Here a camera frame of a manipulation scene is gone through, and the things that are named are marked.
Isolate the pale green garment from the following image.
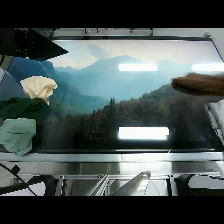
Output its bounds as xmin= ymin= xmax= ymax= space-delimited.
xmin=0 ymin=117 xmax=38 ymax=157

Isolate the brown T-shirt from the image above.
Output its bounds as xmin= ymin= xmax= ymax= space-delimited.
xmin=171 ymin=72 xmax=224 ymax=98

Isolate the cream garment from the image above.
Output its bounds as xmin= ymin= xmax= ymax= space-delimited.
xmin=19 ymin=75 xmax=59 ymax=105

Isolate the dark green garment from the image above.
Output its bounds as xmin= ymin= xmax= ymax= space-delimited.
xmin=0 ymin=97 xmax=50 ymax=122

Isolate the silver frame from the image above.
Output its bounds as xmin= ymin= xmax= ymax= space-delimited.
xmin=0 ymin=28 xmax=224 ymax=197

